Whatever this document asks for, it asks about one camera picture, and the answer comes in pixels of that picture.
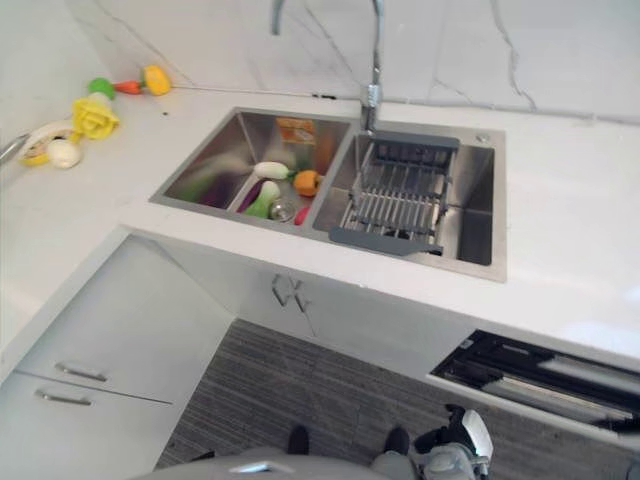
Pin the purple toy eggplant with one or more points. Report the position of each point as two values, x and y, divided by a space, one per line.
248 199

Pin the silver right robot leg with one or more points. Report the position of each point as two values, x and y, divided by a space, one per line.
392 466

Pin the orange toy carrot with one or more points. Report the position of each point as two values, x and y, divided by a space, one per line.
129 86

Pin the open black dishwasher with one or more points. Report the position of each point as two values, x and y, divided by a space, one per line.
540 375

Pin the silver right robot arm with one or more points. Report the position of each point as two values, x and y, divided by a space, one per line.
447 465

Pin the white toy garlic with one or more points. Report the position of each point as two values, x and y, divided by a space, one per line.
64 153

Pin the dark right robot foot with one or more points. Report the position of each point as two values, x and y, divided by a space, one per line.
397 440

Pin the white cabinet drawer front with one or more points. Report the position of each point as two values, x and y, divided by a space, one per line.
120 320
75 430

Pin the dark robot foot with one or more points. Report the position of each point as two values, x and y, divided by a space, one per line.
299 440
397 440

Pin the green white toy bok choy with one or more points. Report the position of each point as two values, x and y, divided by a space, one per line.
262 200

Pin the grey extendable dish rack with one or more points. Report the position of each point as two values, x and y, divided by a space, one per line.
400 195

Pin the red toy vegetable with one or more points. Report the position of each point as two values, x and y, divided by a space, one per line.
302 216

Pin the yellow toy bell pepper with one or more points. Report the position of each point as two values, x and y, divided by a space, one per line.
156 80

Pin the grey robot torso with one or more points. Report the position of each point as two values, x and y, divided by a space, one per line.
260 465

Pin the white toy radish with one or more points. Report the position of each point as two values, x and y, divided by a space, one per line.
272 170

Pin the dark left robot foot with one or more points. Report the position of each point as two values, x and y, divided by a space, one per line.
299 440

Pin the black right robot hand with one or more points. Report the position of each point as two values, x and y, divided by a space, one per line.
475 432

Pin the chrome gooseneck faucet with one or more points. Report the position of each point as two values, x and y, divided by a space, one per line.
374 80

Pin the orange sticker label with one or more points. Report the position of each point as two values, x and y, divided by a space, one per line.
295 131

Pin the yellow toy lettuce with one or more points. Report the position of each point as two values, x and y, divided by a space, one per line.
94 118

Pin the yellow toy banana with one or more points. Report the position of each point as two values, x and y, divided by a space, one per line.
37 145

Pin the stainless steel double sink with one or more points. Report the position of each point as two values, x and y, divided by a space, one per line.
475 210

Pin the green toy pepper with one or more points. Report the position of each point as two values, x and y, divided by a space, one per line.
101 87

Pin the orange toy bell pepper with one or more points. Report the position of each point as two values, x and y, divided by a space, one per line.
306 183

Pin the round sink drain knob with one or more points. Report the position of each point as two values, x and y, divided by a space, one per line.
481 137

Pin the metal sink drain strainer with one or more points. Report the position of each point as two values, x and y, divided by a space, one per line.
282 209

